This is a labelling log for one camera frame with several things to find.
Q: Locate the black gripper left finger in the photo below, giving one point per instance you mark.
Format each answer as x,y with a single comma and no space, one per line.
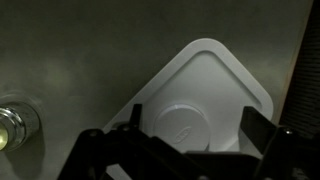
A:
126,156

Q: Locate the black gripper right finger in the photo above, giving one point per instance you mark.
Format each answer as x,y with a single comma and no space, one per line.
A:
286,153

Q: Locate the white square container lid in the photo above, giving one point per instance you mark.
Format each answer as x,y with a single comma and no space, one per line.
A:
213,90

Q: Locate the silver candle tin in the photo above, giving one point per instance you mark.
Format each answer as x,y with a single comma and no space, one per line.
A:
15,126

